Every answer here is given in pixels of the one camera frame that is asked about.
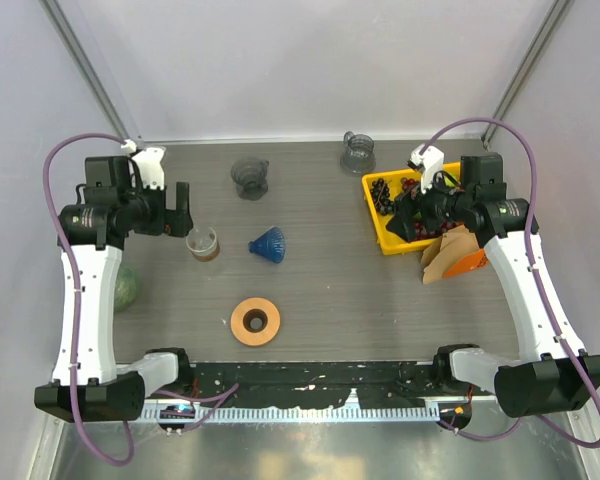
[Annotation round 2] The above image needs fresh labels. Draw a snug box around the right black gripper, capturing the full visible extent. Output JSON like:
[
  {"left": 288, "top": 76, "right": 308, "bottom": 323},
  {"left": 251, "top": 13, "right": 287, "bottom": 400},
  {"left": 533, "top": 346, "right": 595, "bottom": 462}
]
[{"left": 387, "top": 164, "right": 475, "bottom": 242}]

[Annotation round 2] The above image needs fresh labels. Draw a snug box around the glass carafe with wood band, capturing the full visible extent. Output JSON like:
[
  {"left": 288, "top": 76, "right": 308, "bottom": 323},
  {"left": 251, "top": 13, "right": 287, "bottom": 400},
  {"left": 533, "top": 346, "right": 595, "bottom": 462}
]
[{"left": 186, "top": 226, "right": 220, "bottom": 262}]

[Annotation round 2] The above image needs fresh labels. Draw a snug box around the blue glass dripper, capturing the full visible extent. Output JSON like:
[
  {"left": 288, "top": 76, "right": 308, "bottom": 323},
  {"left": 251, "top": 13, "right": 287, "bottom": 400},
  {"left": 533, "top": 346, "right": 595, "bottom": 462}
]
[{"left": 248, "top": 227, "right": 286, "bottom": 264}]

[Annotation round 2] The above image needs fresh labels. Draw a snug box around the wooden dripper ring holder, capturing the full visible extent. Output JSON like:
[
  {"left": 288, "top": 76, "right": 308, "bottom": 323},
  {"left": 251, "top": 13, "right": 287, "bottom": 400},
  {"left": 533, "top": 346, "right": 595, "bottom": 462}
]
[{"left": 230, "top": 297, "right": 281, "bottom": 347}]

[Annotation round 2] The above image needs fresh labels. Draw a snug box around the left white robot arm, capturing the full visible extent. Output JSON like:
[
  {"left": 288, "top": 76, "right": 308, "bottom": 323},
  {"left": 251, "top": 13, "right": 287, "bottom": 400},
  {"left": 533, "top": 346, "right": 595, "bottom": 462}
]
[{"left": 34, "top": 147, "right": 194, "bottom": 422}]

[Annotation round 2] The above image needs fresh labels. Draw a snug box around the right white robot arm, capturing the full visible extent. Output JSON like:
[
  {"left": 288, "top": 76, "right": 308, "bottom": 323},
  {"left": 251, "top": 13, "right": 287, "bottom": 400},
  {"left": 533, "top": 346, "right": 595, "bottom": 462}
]
[{"left": 387, "top": 147, "right": 600, "bottom": 418}]

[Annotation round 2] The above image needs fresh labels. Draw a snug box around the brown paper filter stack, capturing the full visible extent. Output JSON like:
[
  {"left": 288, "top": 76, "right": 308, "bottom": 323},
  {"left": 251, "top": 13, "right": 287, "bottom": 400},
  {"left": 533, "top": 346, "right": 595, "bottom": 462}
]
[{"left": 421, "top": 225, "right": 482, "bottom": 285}]

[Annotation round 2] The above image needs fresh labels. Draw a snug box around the grey plastic dripper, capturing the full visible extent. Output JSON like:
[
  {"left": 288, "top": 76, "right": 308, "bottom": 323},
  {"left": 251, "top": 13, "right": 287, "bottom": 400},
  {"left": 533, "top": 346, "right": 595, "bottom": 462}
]
[{"left": 231, "top": 157, "right": 269, "bottom": 201}]

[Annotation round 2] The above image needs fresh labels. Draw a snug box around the orange filter holder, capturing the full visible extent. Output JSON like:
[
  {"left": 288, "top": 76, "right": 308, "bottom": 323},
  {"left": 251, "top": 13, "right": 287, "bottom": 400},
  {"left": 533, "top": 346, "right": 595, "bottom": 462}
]
[{"left": 443, "top": 249, "right": 489, "bottom": 278}]

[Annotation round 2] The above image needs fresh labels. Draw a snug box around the red grape bunch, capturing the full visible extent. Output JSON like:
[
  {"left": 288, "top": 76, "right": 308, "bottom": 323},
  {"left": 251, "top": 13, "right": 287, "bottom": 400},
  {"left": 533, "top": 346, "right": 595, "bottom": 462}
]
[{"left": 401, "top": 177, "right": 460, "bottom": 240}]

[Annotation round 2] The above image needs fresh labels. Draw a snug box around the dark grape bunch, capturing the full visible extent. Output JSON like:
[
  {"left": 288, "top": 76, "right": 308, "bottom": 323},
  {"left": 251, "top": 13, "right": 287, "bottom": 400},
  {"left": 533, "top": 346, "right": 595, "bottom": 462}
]
[{"left": 371, "top": 177, "right": 395, "bottom": 216}]

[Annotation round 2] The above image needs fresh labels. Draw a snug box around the yellow plastic bin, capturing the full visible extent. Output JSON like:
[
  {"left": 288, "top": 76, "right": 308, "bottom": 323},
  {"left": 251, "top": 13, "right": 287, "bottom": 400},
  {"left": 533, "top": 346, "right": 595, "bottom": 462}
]
[{"left": 361, "top": 169, "right": 438, "bottom": 256}]

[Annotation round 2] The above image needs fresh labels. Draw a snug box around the grey plastic measuring cup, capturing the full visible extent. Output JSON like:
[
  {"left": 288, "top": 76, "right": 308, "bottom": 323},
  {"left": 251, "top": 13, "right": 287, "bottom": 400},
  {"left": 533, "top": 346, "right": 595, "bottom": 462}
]
[{"left": 340, "top": 131, "right": 376, "bottom": 175}]

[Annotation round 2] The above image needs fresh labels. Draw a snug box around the green melon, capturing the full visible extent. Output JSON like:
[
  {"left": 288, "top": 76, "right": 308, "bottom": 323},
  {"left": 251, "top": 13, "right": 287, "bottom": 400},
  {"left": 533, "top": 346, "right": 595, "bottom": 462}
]
[{"left": 114, "top": 265, "right": 141, "bottom": 313}]

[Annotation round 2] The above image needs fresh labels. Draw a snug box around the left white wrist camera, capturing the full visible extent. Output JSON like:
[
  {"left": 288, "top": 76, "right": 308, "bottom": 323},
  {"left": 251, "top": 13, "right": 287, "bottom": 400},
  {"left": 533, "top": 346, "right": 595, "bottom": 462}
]
[{"left": 120, "top": 139, "right": 166, "bottom": 190}]

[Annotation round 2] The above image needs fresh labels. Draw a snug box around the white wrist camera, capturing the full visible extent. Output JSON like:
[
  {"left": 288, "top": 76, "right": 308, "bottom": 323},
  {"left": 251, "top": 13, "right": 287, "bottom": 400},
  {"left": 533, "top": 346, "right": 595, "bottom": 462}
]
[
  {"left": 407, "top": 144, "right": 445, "bottom": 194},
  {"left": 120, "top": 139, "right": 166, "bottom": 190}
]

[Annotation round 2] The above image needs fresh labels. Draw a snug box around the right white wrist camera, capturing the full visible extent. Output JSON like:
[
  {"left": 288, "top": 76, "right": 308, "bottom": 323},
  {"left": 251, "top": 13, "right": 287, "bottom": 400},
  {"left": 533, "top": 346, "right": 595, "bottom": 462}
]
[{"left": 407, "top": 144, "right": 445, "bottom": 194}]

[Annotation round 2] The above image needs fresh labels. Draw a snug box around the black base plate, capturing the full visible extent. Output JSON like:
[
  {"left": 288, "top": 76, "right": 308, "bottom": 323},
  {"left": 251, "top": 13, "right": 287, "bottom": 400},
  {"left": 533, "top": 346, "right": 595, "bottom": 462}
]
[{"left": 144, "top": 357, "right": 486, "bottom": 409}]

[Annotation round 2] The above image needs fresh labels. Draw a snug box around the white slotted cable duct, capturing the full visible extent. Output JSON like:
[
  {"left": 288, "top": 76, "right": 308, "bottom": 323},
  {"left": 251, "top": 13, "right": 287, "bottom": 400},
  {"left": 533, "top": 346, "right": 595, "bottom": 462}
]
[{"left": 137, "top": 402, "right": 440, "bottom": 425}]

